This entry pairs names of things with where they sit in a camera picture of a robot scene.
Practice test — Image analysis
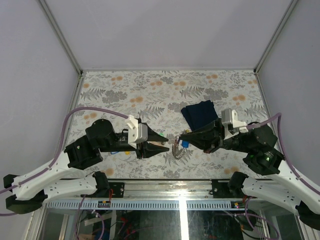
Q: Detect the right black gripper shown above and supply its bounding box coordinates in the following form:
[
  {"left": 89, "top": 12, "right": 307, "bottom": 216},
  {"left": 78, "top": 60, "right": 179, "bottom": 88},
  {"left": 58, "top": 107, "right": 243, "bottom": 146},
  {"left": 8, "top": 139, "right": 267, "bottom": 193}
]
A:
[{"left": 178, "top": 116, "right": 253, "bottom": 153}]

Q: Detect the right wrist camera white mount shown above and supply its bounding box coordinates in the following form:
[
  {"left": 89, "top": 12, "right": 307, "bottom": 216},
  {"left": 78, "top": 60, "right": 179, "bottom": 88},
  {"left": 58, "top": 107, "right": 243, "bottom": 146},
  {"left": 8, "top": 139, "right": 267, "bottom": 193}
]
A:
[{"left": 221, "top": 108, "right": 249, "bottom": 140}]

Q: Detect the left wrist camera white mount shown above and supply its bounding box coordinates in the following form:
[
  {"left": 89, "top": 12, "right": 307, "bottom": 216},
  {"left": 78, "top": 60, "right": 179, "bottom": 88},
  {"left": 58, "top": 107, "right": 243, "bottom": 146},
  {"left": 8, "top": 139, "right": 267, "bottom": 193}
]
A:
[{"left": 125, "top": 115, "right": 148, "bottom": 148}]

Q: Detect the slotted grey cable duct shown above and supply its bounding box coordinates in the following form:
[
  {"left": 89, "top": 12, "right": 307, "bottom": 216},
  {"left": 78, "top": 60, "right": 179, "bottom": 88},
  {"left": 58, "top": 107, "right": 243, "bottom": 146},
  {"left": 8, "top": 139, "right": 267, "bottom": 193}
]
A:
[{"left": 45, "top": 199, "right": 234, "bottom": 211}]

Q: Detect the dark blue folded cloth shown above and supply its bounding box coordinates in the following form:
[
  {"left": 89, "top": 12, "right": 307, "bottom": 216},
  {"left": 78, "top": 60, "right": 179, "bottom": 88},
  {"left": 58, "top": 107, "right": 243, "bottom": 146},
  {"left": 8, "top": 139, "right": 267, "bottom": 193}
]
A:
[{"left": 180, "top": 100, "right": 218, "bottom": 131}]

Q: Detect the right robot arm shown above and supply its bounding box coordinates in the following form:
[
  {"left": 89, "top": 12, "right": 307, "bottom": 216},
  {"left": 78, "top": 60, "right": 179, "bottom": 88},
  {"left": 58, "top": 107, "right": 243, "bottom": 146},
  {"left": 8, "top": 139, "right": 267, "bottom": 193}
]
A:
[{"left": 179, "top": 117, "right": 320, "bottom": 230}]

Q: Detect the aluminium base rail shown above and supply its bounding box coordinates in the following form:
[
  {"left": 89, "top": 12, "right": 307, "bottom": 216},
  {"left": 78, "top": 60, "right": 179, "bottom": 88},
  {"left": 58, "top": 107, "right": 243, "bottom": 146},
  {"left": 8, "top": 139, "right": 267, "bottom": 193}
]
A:
[{"left": 44, "top": 178, "right": 253, "bottom": 200}]

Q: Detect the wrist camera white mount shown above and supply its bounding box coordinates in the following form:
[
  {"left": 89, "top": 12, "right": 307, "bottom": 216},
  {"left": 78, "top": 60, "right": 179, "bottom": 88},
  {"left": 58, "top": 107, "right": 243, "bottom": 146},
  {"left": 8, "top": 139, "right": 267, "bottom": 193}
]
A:
[
  {"left": 221, "top": 108, "right": 249, "bottom": 140},
  {"left": 125, "top": 115, "right": 148, "bottom": 148}
]

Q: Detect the metal keyring with yellow handle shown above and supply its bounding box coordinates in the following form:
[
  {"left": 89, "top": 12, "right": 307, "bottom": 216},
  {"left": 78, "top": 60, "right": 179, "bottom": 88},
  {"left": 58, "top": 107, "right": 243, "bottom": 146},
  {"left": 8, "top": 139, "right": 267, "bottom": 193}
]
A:
[{"left": 171, "top": 135, "right": 187, "bottom": 160}]

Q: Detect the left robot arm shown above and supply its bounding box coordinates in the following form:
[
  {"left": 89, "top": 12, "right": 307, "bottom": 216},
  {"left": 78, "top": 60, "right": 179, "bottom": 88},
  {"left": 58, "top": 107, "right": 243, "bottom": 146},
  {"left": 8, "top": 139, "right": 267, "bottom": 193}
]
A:
[{"left": 3, "top": 116, "right": 169, "bottom": 215}]

